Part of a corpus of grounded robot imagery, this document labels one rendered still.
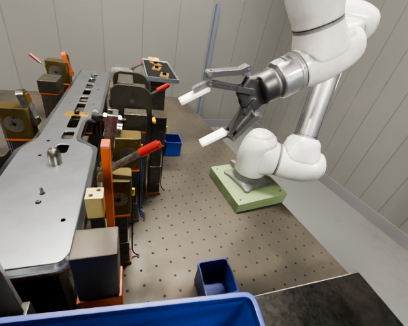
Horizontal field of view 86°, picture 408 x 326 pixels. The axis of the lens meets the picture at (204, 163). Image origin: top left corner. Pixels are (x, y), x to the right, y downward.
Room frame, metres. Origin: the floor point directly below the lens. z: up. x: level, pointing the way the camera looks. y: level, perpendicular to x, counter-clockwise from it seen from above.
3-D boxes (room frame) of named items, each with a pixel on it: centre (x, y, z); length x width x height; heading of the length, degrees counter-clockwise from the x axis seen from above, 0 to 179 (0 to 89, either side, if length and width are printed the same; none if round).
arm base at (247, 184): (0.97, -0.22, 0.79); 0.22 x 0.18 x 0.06; 41
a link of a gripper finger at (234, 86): (0.51, -0.02, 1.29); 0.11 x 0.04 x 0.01; 113
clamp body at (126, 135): (0.59, 0.24, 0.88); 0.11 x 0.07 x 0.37; 113
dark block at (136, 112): (0.66, 0.25, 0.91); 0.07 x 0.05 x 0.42; 113
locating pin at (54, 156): (0.47, 0.41, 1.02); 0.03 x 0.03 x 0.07
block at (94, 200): (0.33, 0.21, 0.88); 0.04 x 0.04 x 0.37; 23
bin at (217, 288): (0.37, -0.11, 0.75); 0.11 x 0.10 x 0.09; 23
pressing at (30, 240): (0.80, 0.55, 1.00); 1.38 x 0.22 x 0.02; 23
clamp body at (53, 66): (1.25, 0.95, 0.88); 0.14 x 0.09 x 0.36; 113
